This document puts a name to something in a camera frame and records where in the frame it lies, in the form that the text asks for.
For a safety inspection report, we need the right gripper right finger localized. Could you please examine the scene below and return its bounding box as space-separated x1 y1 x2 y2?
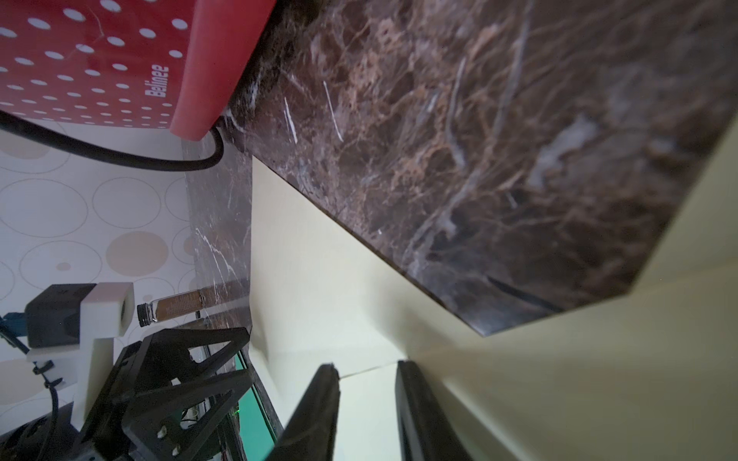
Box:
395 360 471 461

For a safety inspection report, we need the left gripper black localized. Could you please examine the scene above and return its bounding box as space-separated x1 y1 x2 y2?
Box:
69 328 253 460

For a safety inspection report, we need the yellow paper sheet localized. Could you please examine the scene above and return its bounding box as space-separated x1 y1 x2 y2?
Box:
249 161 475 460
417 131 737 460

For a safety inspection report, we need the red polka dot toaster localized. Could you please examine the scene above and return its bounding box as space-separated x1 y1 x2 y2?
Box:
1 0 275 140

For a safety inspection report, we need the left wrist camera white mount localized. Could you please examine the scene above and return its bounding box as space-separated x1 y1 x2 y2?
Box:
1 282 135 429

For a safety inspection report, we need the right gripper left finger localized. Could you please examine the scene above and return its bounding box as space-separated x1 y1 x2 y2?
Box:
266 364 340 461

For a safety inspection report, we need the yellow paper sheet front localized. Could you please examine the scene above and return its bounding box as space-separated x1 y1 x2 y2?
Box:
249 161 475 460

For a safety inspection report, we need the black toaster power cord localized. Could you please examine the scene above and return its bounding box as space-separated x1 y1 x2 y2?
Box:
0 108 226 173

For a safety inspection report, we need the brown spice jar front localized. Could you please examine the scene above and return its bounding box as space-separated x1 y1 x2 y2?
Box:
136 279 248 328

